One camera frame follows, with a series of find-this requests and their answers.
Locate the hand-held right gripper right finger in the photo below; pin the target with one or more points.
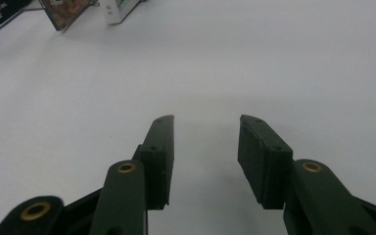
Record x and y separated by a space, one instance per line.
264 163

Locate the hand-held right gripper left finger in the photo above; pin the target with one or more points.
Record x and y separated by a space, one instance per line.
158 163

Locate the purple magazine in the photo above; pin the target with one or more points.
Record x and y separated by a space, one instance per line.
65 11

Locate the dark brown magazine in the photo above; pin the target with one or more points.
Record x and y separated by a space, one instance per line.
0 14

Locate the white table board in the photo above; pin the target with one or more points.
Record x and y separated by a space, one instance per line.
192 65

